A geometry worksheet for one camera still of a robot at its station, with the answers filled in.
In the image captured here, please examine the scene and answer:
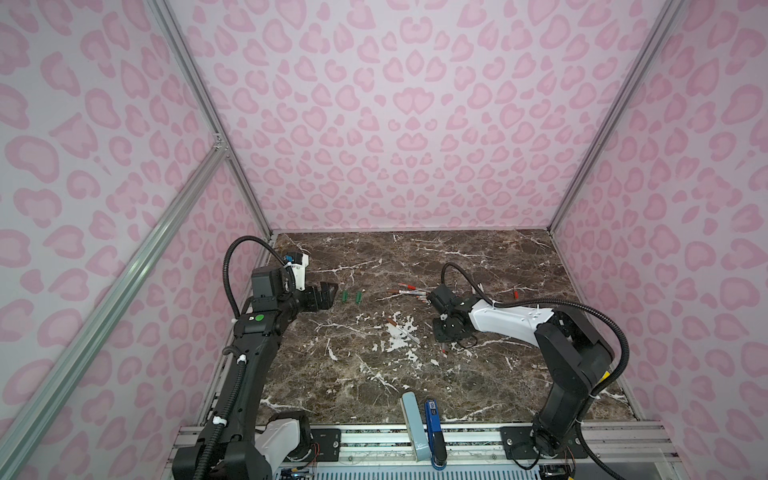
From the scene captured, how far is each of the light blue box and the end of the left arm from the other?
314mm

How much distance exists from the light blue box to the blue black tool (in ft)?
0.05

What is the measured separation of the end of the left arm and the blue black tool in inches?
14.9

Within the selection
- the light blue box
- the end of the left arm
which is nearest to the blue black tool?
the light blue box

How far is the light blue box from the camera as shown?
0.70 meters

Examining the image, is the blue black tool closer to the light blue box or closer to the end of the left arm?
the light blue box

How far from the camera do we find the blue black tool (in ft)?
2.29

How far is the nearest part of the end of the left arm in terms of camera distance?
70 centimetres
